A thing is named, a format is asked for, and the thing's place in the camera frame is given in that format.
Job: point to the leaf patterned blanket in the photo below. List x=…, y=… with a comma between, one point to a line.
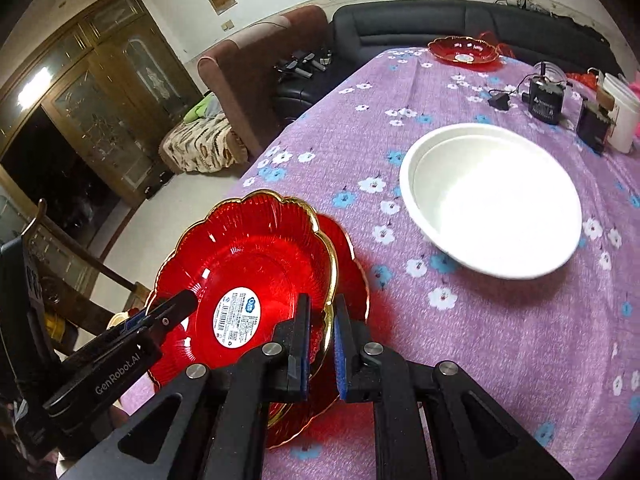
x=200, y=145

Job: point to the large white bowl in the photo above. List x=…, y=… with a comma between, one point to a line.
x=495, y=200

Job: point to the red glass bowl gold rim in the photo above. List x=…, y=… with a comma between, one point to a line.
x=462, y=50
x=250, y=260

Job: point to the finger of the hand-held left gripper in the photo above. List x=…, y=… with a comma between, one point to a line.
x=172, y=305

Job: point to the black sofa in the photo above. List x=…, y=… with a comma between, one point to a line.
x=400, y=20

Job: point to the black boxy device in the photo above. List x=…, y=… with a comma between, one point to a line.
x=594, y=125

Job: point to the dark wooden chair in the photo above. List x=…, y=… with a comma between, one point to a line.
x=75, y=260

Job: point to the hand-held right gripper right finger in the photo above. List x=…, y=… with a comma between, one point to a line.
x=343, y=355

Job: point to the wooden glass door cabinet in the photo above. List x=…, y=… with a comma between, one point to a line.
x=100, y=90

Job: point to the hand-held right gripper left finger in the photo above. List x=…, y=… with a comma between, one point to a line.
x=303, y=355

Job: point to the brown armchair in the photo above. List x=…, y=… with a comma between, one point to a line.
x=235, y=70

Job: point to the black power adapter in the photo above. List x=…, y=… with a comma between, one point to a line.
x=499, y=100

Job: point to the red glass plate gold rim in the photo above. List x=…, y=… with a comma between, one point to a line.
x=351, y=270

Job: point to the white plastic cup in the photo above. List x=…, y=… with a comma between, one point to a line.
x=622, y=115

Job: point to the green cloth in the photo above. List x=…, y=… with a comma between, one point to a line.
x=200, y=109

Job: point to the purple floral tablecloth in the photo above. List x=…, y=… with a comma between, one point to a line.
x=440, y=360

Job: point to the wall light switch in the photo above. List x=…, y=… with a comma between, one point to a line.
x=228, y=25

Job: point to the beige dish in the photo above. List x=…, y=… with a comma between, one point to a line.
x=118, y=320

